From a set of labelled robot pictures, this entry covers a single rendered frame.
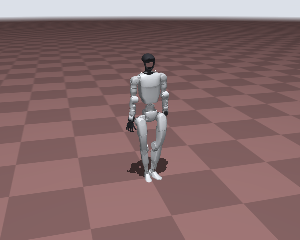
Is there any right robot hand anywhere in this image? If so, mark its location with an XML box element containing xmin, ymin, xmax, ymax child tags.
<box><xmin>126</xmin><ymin>117</ymin><xmax>137</xmax><ymax>133</ymax></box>

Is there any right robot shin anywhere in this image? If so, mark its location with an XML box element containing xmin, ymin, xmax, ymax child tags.
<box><xmin>140</xmin><ymin>146</ymin><xmax>149</xmax><ymax>175</ymax></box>

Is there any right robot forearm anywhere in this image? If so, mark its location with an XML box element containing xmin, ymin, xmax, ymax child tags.
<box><xmin>129</xmin><ymin>97</ymin><xmax>137</xmax><ymax>121</ymax></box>

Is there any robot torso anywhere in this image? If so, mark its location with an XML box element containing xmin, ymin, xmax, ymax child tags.
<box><xmin>138</xmin><ymin>70</ymin><xmax>161</xmax><ymax>122</ymax></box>

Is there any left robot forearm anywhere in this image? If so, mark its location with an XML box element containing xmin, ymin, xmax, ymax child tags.
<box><xmin>162</xmin><ymin>97</ymin><xmax>169</xmax><ymax>113</ymax></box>

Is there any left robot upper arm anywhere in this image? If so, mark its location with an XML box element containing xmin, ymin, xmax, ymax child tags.
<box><xmin>159</xmin><ymin>73</ymin><xmax>169</xmax><ymax>99</ymax></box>

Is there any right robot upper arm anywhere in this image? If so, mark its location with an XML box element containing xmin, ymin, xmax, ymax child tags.
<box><xmin>130</xmin><ymin>75</ymin><xmax>141</xmax><ymax>104</ymax></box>

